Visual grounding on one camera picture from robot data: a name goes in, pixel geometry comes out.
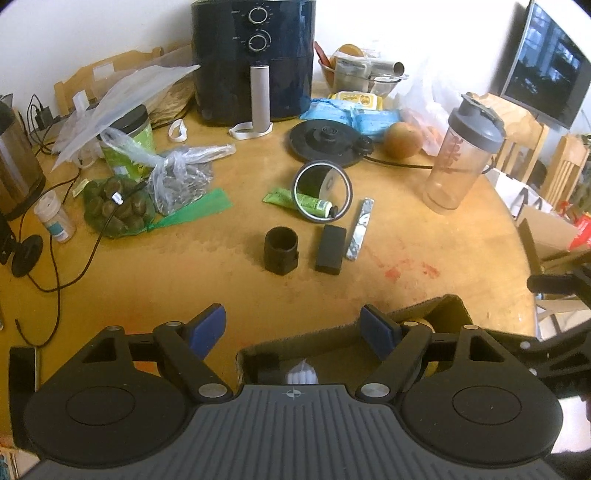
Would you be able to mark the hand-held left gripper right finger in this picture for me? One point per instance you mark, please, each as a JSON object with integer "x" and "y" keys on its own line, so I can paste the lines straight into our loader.
{"x": 376, "y": 330}

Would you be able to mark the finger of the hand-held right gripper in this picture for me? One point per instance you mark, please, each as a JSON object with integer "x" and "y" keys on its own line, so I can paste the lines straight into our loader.
{"x": 554, "y": 355}
{"x": 558, "y": 284}

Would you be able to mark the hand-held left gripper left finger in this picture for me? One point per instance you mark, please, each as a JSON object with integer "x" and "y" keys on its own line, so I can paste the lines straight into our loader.
{"x": 210, "y": 330}

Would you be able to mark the cardboard box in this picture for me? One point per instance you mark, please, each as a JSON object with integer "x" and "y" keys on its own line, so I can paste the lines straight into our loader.
{"x": 332, "y": 341}

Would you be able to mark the cotton swab pack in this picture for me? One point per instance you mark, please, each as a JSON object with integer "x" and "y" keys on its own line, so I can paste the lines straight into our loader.
{"x": 302, "y": 371}

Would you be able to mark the black rectangular box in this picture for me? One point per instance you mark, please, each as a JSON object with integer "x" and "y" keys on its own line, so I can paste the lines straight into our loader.
{"x": 330, "y": 249}

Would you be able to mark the black hexagonal cup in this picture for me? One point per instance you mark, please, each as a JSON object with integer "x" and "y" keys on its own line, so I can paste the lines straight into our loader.
{"x": 281, "y": 258}

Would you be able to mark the silver foil sachet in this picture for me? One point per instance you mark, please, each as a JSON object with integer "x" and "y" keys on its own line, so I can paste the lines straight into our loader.
{"x": 360, "y": 228}

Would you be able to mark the round black-rimmed mirror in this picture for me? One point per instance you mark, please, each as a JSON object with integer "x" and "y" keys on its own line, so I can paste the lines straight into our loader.
{"x": 351, "y": 191}

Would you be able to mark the wooden desktop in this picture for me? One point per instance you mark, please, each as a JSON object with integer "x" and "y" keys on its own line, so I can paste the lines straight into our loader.
{"x": 184, "y": 286}

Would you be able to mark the red packet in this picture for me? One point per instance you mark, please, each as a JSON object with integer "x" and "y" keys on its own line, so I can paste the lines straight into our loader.
{"x": 581, "y": 233}

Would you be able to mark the white shopping bag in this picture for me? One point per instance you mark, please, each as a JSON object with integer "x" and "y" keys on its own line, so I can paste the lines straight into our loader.
{"x": 512, "y": 189}

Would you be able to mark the clear shaker bottle grey lid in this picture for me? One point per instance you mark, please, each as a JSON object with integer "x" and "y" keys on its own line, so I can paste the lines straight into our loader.
{"x": 450, "y": 180}

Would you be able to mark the green tube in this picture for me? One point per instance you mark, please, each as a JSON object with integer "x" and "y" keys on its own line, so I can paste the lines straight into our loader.
{"x": 281, "y": 197}

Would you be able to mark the small clear plastic bag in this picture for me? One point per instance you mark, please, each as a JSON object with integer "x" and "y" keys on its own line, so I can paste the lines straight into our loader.
{"x": 180, "y": 180}

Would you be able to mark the green net bag of nuts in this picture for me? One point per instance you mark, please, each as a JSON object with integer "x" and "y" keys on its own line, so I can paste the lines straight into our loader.
{"x": 106, "y": 212}

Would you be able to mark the small white bottle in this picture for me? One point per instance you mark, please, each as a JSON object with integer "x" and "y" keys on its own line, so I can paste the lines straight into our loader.
{"x": 55, "y": 217}

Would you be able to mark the brown round fruit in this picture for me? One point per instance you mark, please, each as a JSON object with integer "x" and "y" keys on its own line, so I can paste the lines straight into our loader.
{"x": 404, "y": 138}

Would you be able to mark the black kettle base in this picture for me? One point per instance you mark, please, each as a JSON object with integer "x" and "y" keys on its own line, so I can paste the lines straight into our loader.
{"x": 318, "y": 143}

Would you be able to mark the black desk stand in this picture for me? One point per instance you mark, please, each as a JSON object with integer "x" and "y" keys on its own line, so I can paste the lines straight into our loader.
{"x": 27, "y": 254}

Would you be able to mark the clear bag with orange contents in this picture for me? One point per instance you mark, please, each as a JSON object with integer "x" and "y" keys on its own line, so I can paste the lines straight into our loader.
{"x": 429, "y": 106}

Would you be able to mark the green jar with black lid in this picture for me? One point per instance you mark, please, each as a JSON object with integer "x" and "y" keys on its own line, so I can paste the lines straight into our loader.
{"x": 131, "y": 117}

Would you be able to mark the yellow wipes packet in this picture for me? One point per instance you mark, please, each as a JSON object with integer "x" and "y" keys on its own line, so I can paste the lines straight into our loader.
{"x": 355, "y": 99}

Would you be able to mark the steel electric kettle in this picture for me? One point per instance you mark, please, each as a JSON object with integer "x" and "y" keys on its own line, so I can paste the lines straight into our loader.
{"x": 18, "y": 161}

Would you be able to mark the large clear plastic bag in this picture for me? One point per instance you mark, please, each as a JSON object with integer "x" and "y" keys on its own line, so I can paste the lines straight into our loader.
{"x": 115, "y": 92}

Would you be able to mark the dark blue air fryer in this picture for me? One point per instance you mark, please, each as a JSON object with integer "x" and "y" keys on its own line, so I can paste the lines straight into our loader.
{"x": 221, "y": 69}

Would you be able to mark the foil roll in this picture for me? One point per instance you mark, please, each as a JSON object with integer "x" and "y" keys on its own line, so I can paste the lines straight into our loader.
{"x": 388, "y": 68}

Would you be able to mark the black power adapter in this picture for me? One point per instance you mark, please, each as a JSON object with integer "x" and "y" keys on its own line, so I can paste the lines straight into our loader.
{"x": 41, "y": 115}

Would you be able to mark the red spatula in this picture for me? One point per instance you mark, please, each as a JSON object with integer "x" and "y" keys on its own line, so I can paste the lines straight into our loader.
{"x": 322, "y": 53}

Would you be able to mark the brown tape roll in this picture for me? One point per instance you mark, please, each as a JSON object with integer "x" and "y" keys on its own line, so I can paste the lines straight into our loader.
{"x": 348, "y": 48}

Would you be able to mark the wall television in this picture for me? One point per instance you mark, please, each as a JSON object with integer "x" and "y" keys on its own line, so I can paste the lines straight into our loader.
{"x": 549, "y": 60}

